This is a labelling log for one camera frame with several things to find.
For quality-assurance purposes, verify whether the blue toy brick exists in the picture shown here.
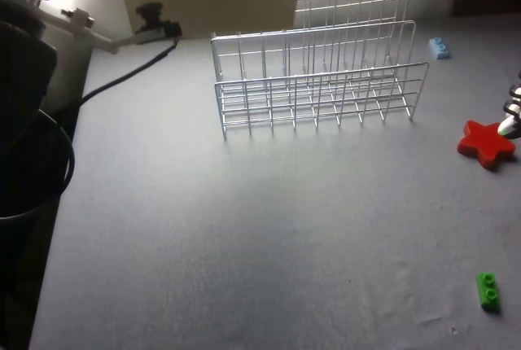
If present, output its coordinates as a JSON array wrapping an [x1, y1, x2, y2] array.
[[427, 37, 452, 60]]

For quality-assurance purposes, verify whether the red star toy block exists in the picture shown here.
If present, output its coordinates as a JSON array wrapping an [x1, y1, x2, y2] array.
[[456, 119, 518, 172]]

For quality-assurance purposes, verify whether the silver wire rack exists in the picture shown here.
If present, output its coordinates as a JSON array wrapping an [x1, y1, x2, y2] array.
[[210, 0, 431, 140]]

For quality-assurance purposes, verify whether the wrist camera on white bracket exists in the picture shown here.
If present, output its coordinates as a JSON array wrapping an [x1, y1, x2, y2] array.
[[60, 1, 182, 55]]

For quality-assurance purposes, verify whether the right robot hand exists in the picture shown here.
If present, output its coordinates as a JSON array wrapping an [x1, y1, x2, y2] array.
[[497, 72, 521, 142]]

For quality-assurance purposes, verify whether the black camera cable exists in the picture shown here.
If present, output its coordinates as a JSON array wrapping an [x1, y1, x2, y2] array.
[[79, 38, 180, 107]]

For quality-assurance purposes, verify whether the green toy brick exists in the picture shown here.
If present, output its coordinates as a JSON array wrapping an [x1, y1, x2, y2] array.
[[475, 271, 502, 313]]

